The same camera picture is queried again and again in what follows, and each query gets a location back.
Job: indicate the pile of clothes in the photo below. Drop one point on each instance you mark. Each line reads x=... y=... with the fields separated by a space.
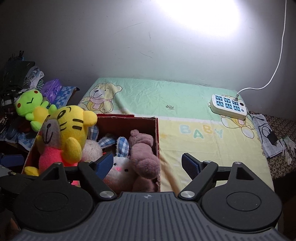
x=18 y=76

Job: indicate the yellow tiger plush pink shirt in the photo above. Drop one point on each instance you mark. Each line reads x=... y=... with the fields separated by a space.
x=62 y=138

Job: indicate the green frog plush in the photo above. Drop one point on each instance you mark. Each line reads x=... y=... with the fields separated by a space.
x=30 y=105

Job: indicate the printed paper sheet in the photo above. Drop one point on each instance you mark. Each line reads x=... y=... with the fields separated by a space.
x=263 y=128

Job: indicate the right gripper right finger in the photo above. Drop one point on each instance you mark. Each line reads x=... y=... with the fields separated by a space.
x=232 y=197

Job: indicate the white power strip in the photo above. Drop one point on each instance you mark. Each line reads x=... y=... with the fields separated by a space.
x=228 y=106

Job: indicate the dark patterned cloth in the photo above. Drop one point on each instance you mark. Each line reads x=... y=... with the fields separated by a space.
x=282 y=128

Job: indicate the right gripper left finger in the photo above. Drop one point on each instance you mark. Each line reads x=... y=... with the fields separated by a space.
x=60 y=198

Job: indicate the black charger adapter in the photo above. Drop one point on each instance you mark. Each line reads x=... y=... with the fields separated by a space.
x=272 y=138

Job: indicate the mauve bear plush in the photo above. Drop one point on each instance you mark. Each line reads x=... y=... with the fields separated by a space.
x=144 y=162

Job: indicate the purple plastic bag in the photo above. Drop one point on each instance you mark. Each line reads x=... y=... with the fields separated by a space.
x=50 y=90

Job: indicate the white work gloves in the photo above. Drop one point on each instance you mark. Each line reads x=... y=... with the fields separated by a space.
x=288 y=149

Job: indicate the white rabbit plush blue ears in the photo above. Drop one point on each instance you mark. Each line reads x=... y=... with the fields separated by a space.
x=93 y=149

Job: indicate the baby print bed sheet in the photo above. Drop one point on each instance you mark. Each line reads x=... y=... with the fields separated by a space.
x=186 y=124

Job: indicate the red cardboard box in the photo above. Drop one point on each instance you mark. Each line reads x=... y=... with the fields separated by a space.
x=129 y=123

